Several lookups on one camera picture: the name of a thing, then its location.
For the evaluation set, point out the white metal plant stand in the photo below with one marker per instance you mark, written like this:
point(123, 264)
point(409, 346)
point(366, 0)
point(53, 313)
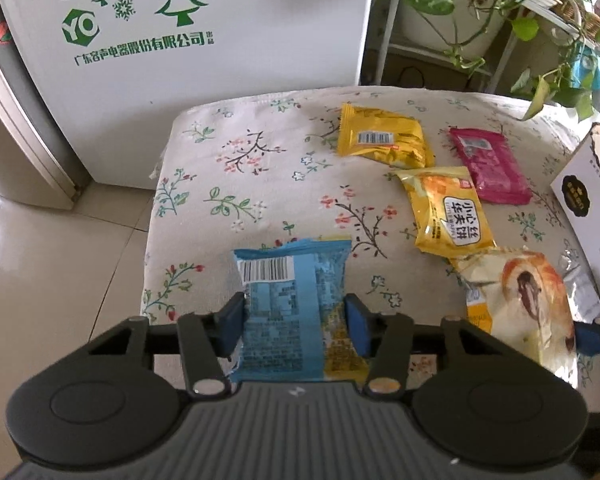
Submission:
point(506, 55)

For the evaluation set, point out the pink snack packet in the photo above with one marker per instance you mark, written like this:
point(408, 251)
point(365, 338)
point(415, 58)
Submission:
point(492, 166)

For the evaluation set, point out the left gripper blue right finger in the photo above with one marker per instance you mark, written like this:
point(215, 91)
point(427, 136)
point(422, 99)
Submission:
point(359, 325)

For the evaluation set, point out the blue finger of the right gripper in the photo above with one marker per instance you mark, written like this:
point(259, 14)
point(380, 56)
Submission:
point(588, 337)

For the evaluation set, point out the yellow waffle snack packet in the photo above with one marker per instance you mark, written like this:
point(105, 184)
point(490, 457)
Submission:
point(449, 217)

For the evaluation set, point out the silver foil packet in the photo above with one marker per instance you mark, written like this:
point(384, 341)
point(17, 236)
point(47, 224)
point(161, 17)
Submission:
point(582, 294)

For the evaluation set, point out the bread pastry packet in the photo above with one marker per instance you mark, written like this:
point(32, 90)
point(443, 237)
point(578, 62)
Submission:
point(517, 297)

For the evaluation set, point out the blue snack packet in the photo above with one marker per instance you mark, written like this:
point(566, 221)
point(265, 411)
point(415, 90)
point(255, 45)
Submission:
point(295, 328)

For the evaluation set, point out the green pothos plant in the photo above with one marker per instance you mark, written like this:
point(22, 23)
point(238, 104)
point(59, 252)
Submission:
point(505, 10)

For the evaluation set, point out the yellow barcode snack packet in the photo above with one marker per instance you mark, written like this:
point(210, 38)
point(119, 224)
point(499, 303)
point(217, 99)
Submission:
point(390, 138)

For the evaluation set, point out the white refrigerator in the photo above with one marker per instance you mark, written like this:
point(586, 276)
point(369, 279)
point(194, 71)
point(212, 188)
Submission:
point(89, 89)

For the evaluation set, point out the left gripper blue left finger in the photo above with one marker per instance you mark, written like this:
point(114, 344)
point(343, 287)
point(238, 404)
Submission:
point(229, 323)

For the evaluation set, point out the cardboard snack box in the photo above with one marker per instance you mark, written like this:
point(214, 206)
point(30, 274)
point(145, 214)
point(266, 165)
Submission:
point(577, 188)

